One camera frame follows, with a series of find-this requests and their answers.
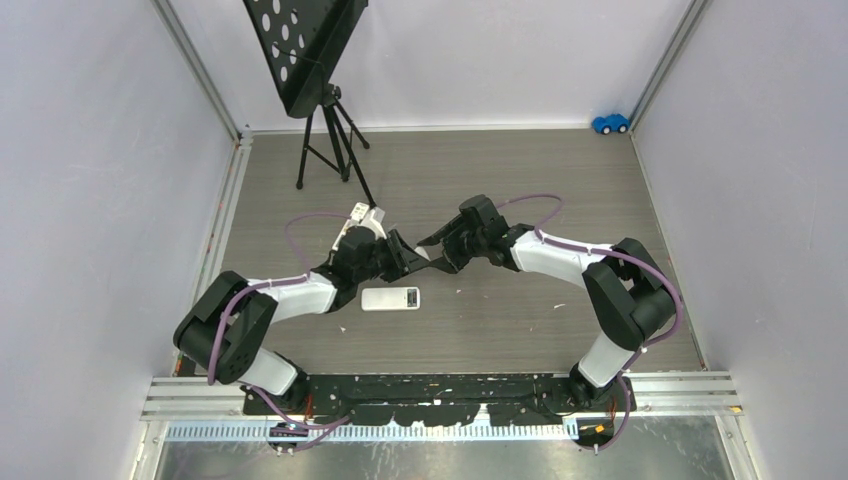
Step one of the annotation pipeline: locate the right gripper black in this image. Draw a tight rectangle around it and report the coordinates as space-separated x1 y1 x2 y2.
419 215 487 275

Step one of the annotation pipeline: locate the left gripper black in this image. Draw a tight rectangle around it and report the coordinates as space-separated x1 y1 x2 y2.
354 230 429 285

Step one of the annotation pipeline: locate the white battery cover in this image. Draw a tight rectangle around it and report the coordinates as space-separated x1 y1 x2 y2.
414 246 430 260

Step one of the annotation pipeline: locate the white remote with dark buttons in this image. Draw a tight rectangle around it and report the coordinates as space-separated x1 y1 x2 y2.
361 287 421 312

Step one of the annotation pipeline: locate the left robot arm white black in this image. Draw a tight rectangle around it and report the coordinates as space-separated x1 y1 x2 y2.
173 226 429 414

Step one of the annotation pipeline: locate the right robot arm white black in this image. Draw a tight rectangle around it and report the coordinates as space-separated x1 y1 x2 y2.
416 195 684 411

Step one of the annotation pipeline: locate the long white remote control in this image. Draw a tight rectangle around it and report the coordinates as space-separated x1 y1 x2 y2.
331 202 371 251

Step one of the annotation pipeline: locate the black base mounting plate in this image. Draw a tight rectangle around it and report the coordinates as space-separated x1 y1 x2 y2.
243 373 636 427

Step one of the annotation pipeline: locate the blue toy car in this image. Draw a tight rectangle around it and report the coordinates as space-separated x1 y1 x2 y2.
591 113 630 135

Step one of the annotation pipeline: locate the black music stand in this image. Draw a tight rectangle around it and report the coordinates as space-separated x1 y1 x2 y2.
243 0 377 207

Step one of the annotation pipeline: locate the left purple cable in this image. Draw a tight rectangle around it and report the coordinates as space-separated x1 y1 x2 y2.
206 211 352 389

